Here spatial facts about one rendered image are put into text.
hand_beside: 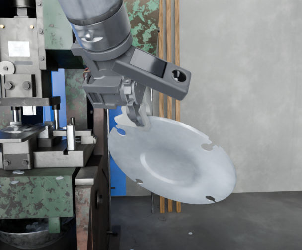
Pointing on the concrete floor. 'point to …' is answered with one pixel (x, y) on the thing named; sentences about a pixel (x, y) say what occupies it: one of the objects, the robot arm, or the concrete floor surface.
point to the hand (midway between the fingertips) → (149, 124)
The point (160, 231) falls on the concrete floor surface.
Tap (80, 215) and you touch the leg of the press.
